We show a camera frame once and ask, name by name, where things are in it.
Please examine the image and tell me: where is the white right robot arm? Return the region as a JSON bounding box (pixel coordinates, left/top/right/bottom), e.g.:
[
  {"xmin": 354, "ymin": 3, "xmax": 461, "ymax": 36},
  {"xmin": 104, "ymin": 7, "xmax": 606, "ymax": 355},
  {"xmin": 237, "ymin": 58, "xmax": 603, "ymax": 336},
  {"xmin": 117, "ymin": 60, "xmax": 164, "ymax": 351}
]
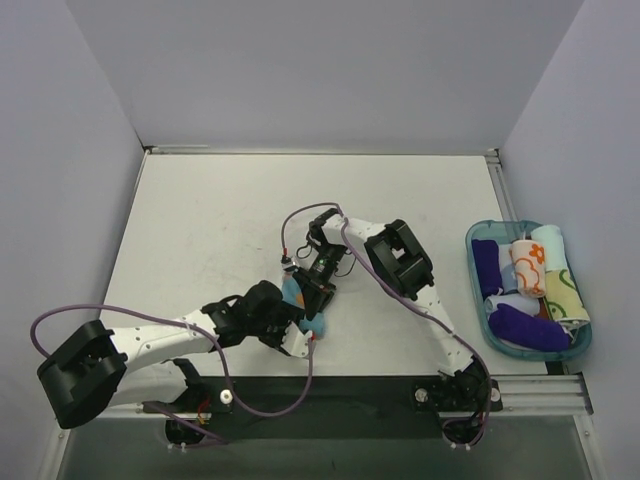
[{"xmin": 293, "ymin": 202, "xmax": 493, "ymax": 410}]

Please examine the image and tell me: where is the cream green rolled towel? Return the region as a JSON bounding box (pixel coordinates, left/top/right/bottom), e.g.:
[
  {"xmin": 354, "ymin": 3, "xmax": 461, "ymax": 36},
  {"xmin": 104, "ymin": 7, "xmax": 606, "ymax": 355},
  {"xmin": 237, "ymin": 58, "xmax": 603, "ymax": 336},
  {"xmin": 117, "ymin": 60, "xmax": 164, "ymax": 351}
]
[{"xmin": 545, "ymin": 269, "xmax": 591, "ymax": 329}]

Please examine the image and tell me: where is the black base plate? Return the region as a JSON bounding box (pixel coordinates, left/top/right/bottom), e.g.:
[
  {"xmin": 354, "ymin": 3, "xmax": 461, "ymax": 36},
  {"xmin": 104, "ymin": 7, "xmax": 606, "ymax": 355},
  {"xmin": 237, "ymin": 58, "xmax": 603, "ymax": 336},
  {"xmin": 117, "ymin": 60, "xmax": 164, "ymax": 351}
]
[{"xmin": 159, "ymin": 374, "xmax": 503, "ymax": 444}]

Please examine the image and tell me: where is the purple rolled towel back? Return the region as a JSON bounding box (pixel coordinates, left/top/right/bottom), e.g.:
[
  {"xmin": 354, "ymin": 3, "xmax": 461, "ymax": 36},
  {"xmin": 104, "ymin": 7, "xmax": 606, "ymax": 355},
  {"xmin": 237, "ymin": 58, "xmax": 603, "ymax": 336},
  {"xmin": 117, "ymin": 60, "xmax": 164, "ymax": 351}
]
[{"xmin": 471, "ymin": 239, "xmax": 503, "ymax": 299}]

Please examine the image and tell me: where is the purple rolled towel front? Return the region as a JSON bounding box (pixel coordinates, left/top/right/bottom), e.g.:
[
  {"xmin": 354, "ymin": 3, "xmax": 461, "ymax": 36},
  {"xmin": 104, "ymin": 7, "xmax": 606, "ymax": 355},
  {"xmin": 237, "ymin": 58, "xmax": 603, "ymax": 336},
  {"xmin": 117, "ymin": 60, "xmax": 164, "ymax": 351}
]
[{"xmin": 488, "ymin": 304, "xmax": 571, "ymax": 352}]

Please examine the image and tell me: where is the purple rolled towel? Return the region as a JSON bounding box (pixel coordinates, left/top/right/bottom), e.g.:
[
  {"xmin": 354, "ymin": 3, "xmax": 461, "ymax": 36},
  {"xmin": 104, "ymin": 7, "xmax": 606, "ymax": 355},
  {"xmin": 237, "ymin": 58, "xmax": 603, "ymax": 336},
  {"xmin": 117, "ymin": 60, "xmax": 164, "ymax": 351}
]
[
  {"xmin": 471, "ymin": 239, "xmax": 503, "ymax": 299},
  {"xmin": 488, "ymin": 304, "xmax": 571, "ymax": 352}
]

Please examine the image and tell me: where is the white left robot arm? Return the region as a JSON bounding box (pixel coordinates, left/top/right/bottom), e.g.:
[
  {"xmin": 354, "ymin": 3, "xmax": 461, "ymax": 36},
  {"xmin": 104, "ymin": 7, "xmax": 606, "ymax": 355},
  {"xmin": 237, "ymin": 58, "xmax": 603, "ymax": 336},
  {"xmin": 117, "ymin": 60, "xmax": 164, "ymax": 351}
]
[{"xmin": 37, "ymin": 281, "xmax": 313, "ymax": 429}]

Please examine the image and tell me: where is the mint white rolled towel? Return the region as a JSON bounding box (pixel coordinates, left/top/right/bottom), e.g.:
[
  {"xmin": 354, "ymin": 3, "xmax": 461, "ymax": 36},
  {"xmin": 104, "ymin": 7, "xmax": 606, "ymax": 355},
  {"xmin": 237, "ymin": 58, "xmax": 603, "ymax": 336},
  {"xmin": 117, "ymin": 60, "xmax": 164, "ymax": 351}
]
[{"xmin": 531, "ymin": 224, "xmax": 568, "ymax": 271}]

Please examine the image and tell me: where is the aluminium front rail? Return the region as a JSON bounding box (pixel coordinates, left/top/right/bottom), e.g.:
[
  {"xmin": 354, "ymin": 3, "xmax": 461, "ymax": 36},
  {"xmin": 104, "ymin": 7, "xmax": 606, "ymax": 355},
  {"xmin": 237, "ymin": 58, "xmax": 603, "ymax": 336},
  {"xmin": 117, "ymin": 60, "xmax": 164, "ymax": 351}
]
[{"xmin": 95, "ymin": 375, "xmax": 592, "ymax": 419}]

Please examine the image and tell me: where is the orange flower pattern towel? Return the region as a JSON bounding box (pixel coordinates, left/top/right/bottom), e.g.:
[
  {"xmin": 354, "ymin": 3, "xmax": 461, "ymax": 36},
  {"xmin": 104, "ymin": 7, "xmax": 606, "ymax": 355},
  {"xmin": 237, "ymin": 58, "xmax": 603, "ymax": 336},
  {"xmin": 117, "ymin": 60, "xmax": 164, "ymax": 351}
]
[{"xmin": 510, "ymin": 239, "xmax": 546, "ymax": 298}]

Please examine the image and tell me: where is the light blue rolled towel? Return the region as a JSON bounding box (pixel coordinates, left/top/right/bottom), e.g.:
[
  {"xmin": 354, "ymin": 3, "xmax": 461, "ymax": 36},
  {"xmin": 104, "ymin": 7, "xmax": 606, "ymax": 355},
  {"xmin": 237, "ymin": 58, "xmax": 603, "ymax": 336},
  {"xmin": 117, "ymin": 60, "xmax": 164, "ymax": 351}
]
[{"xmin": 500, "ymin": 265, "xmax": 518, "ymax": 294}]

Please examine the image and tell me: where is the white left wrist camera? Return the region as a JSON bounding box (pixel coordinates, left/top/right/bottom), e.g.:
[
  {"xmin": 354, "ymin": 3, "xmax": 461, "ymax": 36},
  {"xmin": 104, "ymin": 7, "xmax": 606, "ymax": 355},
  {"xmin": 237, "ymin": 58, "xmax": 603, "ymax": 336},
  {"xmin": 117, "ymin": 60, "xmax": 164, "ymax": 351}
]
[{"xmin": 281, "ymin": 324, "xmax": 314, "ymax": 358}]

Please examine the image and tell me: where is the blue orange patterned towel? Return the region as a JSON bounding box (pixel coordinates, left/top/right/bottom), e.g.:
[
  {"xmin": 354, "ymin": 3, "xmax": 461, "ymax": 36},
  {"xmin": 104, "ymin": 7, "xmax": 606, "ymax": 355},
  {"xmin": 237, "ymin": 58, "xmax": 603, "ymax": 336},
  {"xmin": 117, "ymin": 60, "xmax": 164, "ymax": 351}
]
[{"xmin": 281, "ymin": 273, "xmax": 327, "ymax": 340}]

